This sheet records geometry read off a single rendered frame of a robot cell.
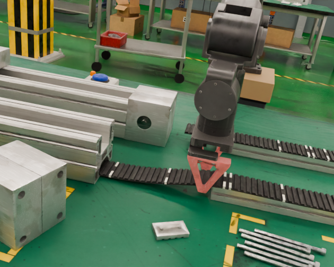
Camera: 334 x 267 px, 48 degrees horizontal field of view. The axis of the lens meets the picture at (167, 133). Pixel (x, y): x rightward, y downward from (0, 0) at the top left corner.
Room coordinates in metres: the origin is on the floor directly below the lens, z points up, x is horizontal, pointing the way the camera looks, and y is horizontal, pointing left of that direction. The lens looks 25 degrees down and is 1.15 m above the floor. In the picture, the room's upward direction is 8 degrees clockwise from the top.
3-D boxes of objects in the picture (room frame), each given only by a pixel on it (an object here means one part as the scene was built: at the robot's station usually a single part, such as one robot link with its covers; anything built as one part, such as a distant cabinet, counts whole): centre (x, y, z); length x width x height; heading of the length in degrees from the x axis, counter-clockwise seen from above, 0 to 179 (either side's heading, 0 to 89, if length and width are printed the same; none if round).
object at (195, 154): (0.55, -0.07, 0.85); 0.07 x 0.07 x 0.09; 84
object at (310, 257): (0.45, -0.19, 0.78); 0.11 x 0.01 x 0.01; 72
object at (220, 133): (0.57, -0.08, 0.92); 0.10 x 0.07 x 0.07; 174
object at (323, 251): (0.47, -0.21, 0.78); 0.11 x 0.01 x 0.01; 74
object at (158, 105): (0.79, 0.04, 0.83); 0.12 x 0.09 x 0.10; 174
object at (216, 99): (0.53, -0.07, 1.02); 0.12 x 0.09 x 0.12; 168
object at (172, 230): (0.45, -0.03, 0.78); 0.05 x 0.03 x 0.01; 110
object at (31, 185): (0.44, 0.19, 0.83); 0.11 x 0.10 x 0.10; 152
